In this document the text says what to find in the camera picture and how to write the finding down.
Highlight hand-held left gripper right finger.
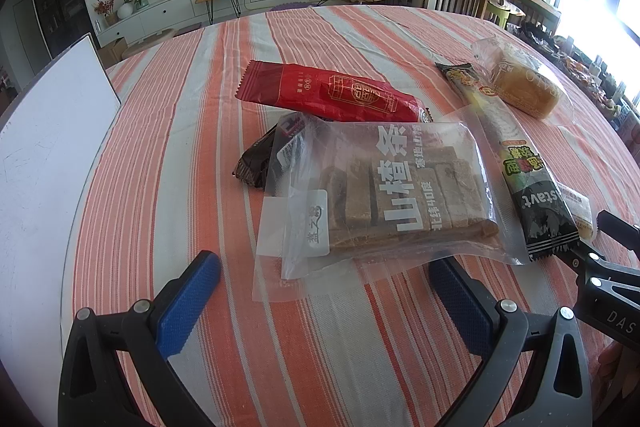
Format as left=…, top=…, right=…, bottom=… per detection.
left=428, top=257, right=596, bottom=427

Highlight white cardboard box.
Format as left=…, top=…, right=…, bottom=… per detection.
left=0, top=33, right=122, bottom=373

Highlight small cake packet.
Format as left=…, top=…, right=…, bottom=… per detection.
left=555, top=182, right=598, bottom=243

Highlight green stool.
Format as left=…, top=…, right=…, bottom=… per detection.
left=485, top=0, right=513, bottom=28

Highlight bread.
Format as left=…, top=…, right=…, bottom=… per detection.
left=472, top=37, right=576, bottom=125

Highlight long black and yellow packet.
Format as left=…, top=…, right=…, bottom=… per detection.
left=435, top=62, right=581, bottom=262

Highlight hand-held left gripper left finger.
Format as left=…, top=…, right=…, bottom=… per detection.
left=58, top=251, right=222, bottom=427

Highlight red snack packet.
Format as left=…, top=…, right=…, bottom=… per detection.
left=235, top=61, right=432, bottom=124

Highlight clear packet of brown bars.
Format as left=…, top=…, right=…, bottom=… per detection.
left=252, top=109, right=531, bottom=303

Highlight person's right hand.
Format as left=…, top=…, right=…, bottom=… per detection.
left=597, top=342, right=631, bottom=390

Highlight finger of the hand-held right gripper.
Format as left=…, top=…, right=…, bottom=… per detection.
left=565, top=209, right=640, bottom=343

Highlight black chocolate bar packet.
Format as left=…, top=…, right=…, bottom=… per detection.
left=234, top=113, right=306, bottom=188

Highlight wicker basket of snacks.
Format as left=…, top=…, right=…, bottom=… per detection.
left=560, top=47, right=612, bottom=90

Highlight brown cardboard box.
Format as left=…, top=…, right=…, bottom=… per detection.
left=97, top=37, right=128, bottom=68

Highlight red flowers in vase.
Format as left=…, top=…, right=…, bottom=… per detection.
left=93, top=0, right=118, bottom=26

